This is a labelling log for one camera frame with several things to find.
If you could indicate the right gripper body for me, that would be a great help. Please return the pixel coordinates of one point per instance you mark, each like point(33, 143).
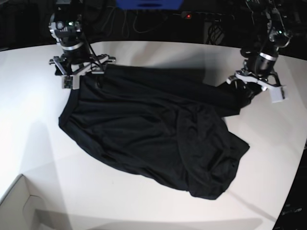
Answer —
point(83, 67)

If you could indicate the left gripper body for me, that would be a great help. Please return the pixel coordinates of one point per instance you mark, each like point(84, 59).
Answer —
point(264, 82)

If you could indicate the black t-shirt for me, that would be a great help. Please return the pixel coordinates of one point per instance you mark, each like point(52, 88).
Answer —
point(157, 124)

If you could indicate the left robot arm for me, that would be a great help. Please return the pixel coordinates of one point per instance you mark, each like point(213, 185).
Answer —
point(258, 74)

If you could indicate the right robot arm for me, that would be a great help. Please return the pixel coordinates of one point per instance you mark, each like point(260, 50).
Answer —
point(78, 58)

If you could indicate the black power strip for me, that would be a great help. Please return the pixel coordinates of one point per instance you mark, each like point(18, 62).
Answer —
point(209, 16)

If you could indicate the blue box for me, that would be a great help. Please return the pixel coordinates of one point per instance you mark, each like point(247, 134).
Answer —
point(149, 4)

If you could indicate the white cardboard box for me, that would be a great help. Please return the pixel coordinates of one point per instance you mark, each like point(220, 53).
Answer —
point(21, 210)

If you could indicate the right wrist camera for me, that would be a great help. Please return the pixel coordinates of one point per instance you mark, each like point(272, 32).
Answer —
point(70, 82)

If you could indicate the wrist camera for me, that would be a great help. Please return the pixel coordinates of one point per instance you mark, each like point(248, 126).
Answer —
point(70, 82)
point(279, 94)

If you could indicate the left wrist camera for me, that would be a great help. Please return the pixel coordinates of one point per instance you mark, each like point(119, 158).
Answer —
point(279, 94)

